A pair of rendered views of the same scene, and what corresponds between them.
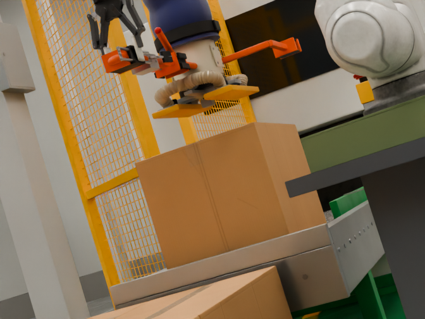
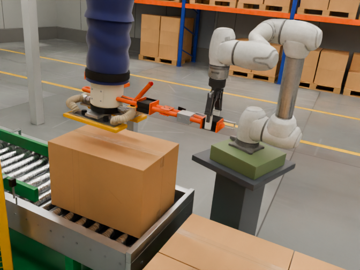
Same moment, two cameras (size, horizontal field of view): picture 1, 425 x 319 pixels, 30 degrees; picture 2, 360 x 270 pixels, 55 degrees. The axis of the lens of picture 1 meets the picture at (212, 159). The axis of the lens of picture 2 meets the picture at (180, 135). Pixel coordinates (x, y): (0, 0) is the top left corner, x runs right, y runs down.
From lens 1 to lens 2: 2.86 m
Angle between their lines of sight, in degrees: 86
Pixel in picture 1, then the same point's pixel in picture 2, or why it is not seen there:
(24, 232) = not seen: outside the picture
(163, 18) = (122, 64)
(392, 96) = (256, 147)
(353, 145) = (266, 169)
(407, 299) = (242, 216)
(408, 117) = (279, 160)
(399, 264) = (245, 204)
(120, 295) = (134, 256)
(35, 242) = not seen: outside the picture
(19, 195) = not seen: outside the picture
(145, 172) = (146, 175)
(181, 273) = (157, 230)
